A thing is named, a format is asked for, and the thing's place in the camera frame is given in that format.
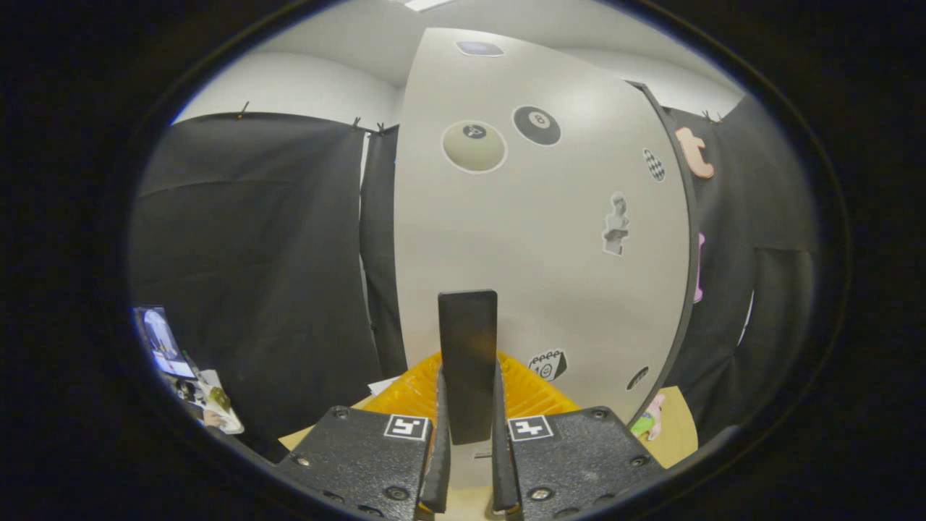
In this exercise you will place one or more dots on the computer monitor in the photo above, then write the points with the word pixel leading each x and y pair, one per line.
pixel 163 344

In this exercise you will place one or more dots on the green and pink plush toy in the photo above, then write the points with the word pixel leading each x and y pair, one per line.
pixel 640 425

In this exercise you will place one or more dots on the long ceiling light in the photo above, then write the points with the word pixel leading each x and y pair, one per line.
pixel 428 4

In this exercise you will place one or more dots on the black backdrop cloth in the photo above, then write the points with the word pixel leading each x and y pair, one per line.
pixel 253 253

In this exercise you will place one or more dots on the pile of desk clutter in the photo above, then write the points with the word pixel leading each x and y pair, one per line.
pixel 217 405

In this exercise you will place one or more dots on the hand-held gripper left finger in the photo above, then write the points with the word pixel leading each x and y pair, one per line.
pixel 436 463

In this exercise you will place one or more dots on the light grey shoe cabinet door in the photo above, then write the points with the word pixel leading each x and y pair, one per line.
pixel 550 275

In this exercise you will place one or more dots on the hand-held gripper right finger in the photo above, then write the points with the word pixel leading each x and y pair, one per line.
pixel 504 463

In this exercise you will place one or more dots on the dark grey shoe cabinet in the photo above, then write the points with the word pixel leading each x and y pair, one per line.
pixel 693 231

